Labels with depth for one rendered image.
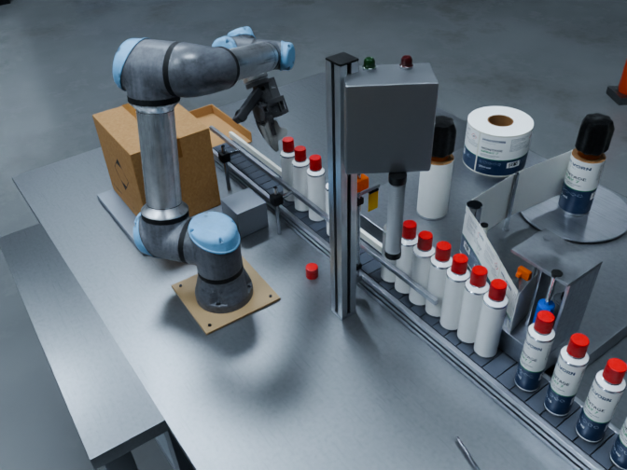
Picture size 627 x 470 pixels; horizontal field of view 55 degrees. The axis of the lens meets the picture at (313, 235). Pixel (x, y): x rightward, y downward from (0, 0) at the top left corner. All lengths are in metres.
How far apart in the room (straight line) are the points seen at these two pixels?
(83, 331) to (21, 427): 1.04
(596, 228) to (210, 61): 1.13
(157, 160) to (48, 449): 1.38
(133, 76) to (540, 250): 0.92
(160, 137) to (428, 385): 0.82
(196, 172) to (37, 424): 1.24
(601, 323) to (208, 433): 0.93
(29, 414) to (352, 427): 1.59
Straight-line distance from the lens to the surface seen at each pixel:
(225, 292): 1.54
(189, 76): 1.34
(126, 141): 1.78
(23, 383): 2.77
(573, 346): 1.23
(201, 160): 1.81
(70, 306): 1.73
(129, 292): 1.71
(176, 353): 1.52
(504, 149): 1.96
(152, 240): 1.54
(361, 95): 1.14
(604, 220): 1.89
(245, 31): 1.84
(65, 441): 2.52
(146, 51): 1.38
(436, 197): 1.73
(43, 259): 1.92
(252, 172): 2.01
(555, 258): 1.30
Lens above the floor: 1.95
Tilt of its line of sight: 38 degrees down
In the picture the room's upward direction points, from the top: 3 degrees counter-clockwise
